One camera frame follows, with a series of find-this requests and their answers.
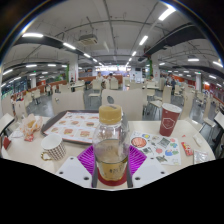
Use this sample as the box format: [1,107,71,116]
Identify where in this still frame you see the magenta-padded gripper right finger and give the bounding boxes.
[126,145,168,189]

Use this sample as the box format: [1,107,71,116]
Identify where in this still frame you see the clear plastic wrapper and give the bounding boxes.
[193,149,210,165]

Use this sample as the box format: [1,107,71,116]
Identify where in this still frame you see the small red sauce sachet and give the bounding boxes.
[180,141,195,157]

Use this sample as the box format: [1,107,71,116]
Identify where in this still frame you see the group of beige chairs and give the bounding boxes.
[6,78,224,128]

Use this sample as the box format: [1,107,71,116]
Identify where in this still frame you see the red paper cup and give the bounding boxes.
[158,102,183,137]

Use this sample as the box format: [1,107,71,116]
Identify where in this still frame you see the person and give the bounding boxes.
[105,72,116,84]
[165,73,177,91]
[94,71,105,86]

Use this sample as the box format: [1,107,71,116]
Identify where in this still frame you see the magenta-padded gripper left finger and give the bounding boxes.
[54,145,98,189]

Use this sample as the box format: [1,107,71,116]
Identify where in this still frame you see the clear bottle with yellow cap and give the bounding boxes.
[92,104,131,183]

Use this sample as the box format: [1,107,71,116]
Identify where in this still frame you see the ceiling air conditioner unit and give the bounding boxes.
[78,33,99,46]

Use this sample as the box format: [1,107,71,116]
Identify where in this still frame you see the colourful sticker sheet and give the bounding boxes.
[128,130,183,167]

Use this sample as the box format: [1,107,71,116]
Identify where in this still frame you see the small red food packet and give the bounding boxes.
[23,133,36,143]

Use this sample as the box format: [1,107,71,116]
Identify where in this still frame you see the white neighbouring table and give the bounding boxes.
[213,111,224,133]
[0,113,16,136]

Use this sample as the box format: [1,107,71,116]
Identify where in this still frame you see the open wrapper with fried food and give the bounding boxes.
[19,113,44,136]

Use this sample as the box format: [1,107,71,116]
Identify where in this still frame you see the patterned white mug, gold handle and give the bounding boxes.
[40,133,67,162]

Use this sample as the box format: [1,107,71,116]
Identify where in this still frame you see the ceiling strip lights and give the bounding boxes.
[1,6,224,88]

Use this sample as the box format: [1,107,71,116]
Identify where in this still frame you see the small white sachet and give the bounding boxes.
[192,133,204,148]

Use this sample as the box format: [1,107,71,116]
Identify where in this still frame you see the dark food tray, paper liner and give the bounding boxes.
[40,109,101,145]

